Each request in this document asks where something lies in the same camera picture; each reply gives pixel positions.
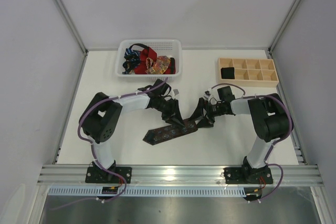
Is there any brown floral tie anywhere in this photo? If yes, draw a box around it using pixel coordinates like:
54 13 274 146
142 120 198 146

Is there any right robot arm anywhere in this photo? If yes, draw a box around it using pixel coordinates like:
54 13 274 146
189 85 293 185

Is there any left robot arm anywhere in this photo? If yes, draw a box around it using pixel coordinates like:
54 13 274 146
77 79 185 184

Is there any rolled black tie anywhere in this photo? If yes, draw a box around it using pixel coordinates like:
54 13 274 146
220 67 235 80

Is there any colourful patterned tie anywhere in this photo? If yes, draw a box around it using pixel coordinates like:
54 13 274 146
145 56 171 74

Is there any white plastic basket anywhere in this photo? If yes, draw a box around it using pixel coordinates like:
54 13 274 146
115 39 183 80

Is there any wooden compartment box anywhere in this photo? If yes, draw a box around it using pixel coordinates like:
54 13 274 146
217 58 279 88

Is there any red tie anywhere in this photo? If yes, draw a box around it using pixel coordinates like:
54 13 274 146
134 48 176 74

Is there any blue striped tie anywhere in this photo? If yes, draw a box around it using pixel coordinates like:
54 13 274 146
122 44 141 74

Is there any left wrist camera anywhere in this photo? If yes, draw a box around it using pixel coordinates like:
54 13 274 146
171 89 179 99

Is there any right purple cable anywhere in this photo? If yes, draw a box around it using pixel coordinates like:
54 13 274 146
211 83 294 204

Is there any purple cable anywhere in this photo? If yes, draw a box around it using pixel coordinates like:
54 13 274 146
211 83 294 204
48 77 170 210

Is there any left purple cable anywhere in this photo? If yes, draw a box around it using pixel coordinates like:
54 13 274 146
48 77 170 210

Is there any white slotted cable duct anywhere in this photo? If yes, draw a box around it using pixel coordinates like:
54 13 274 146
48 186 246 197

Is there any aluminium mounting rail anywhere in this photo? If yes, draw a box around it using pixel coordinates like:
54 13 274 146
37 164 323 187

